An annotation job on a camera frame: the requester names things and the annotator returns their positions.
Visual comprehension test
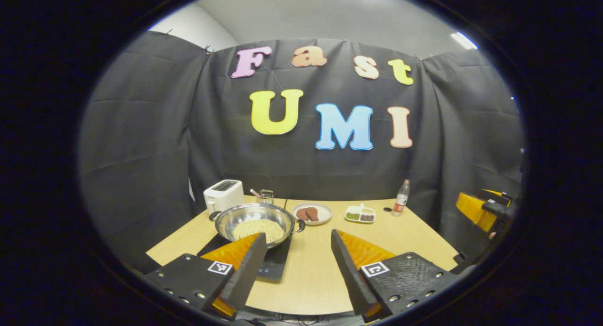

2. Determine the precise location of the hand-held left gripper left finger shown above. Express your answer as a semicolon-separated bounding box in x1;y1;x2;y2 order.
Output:
144;232;268;321

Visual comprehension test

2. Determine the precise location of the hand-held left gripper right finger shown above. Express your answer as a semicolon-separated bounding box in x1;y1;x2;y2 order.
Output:
331;229;460;323

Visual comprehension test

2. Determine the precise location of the black induction cooktop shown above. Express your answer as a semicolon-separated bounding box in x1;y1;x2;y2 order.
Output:
197;233;293;282

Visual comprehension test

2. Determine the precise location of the steel pot with black handles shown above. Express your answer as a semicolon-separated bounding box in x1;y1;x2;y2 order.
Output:
209;203;306;249

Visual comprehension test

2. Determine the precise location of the pile of soybeans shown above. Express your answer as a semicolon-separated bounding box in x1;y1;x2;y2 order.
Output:
232;219;286;244

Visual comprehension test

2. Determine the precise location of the white divided dish of beans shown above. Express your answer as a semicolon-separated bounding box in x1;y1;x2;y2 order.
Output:
344;204;376;224

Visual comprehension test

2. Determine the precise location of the clear bottle with red label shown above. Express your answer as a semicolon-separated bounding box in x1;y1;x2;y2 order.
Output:
392;179;411;217

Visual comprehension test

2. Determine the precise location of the white round plate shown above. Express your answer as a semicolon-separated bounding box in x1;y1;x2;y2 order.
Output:
292;203;333;226

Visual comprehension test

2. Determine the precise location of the white toaster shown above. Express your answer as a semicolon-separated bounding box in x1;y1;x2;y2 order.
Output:
203;179;245;215

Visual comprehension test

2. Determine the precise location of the long ceiling light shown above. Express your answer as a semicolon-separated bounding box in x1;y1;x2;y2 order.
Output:
450;32;479;50

